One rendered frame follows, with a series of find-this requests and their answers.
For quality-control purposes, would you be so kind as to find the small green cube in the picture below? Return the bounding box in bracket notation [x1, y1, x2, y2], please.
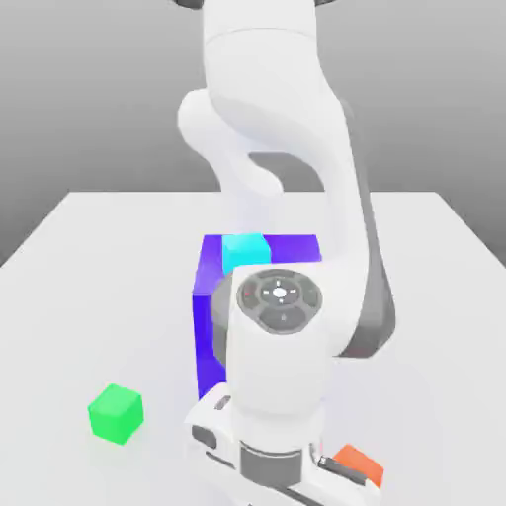
[87, 382, 144, 447]

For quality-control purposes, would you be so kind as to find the large blue box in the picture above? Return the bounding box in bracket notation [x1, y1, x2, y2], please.
[192, 233, 323, 401]

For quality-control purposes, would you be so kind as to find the small orange cube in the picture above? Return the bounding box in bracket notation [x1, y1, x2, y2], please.
[331, 443, 385, 490]

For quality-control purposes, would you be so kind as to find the small cyan cube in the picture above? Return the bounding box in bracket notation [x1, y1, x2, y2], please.
[221, 232, 273, 277]

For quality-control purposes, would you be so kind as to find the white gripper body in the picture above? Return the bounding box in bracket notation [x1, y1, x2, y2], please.
[188, 445, 383, 506]

